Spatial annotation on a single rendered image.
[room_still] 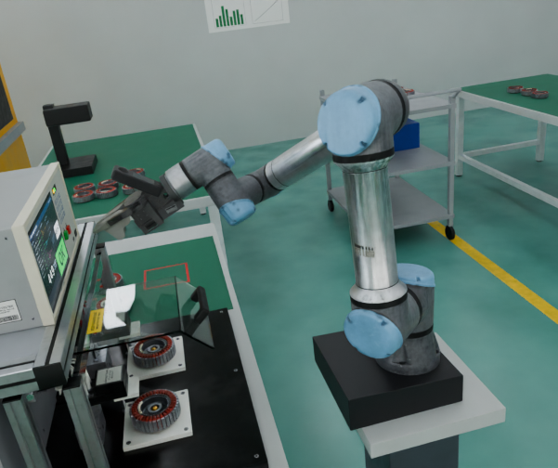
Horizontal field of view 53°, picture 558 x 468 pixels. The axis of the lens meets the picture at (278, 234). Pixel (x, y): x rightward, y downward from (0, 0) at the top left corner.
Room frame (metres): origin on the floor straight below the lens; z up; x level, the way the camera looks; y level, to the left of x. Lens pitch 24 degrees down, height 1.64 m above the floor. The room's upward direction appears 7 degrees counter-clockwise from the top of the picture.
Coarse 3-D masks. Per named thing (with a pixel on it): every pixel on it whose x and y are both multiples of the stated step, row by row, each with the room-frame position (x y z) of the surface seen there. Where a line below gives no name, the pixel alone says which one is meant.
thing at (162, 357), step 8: (168, 336) 1.29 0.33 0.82; (136, 344) 1.26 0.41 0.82; (144, 344) 1.27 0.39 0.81; (152, 344) 1.29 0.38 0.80; (160, 344) 1.28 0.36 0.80; (168, 344) 1.25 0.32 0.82; (136, 352) 1.23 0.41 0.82; (144, 352) 1.26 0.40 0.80; (152, 352) 1.24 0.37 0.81; (160, 352) 1.22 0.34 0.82; (168, 352) 1.23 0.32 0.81; (136, 360) 1.22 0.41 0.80; (144, 360) 1.20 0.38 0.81; (152, 360) 1.20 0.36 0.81; (160, 360) 1.21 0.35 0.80; (168, 360) 1.22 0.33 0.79
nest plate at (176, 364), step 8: (176, 344) 1.30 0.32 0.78; (128, 352) 1.29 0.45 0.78; (176, 352) 1.26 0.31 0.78; (128, 360) 1.25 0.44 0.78; (176, 360) 1.22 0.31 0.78; (184, 360) 1.22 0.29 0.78; (128, 368) 1.22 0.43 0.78; (136, 368) 1.21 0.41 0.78; (144, 368) 1.21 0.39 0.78; (152, 368) 1.20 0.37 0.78; (160, 368) 1.20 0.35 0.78; (168, 368) 1.20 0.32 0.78; (176, 368) 1.19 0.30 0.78; (184, 368) 1.19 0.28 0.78; (128, 376) 1.18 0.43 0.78; (136, 376) 1.18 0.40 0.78; (144, 376) 1.18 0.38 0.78; (152, 376) 1.18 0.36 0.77
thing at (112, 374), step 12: (96, 372) 1.02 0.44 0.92; (108, 372) 1.01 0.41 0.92; (120, 372) 1.01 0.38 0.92; (96, 384) 0.98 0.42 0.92; (108, 384) 0.97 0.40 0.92; (120, 384) 0.98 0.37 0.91; (132, 384) 1.01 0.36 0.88; (96, 396) 0.97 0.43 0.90; (108, 396) 0.97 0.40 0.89; (120, 396) 0.97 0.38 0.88; (132, 396) 0.98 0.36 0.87; (60, 408) 0.95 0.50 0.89
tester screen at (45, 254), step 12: (48, 204) 1.13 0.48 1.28; (48, 216) 1.10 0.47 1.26; (36, 228) 0.99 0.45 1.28; (48, 228) 1.07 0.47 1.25; (36, 240) 0.97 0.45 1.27; (48, 240) 1.05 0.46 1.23; (36, 252) 0.94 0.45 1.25; (48, 252) 1.02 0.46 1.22; (48, 264) 1.00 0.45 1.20; (60, 276) 1.06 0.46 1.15; (48, 288) 0.95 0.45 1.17
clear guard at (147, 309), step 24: (120, 288) 1.13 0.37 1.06; (144, 288) 1.11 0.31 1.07; (168, 288) 1.10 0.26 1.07; (192, 288) 1.15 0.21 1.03; (120, 312) 1.02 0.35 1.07; (144, 312) 1.01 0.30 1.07; (168, 312) 0.99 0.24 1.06; (192, 312) 1.03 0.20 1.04; (96, 336) 0.93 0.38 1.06; (120, 336) 0.92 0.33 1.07; (144, 336) 0.91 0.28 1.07; (192, 336) 0.92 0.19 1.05
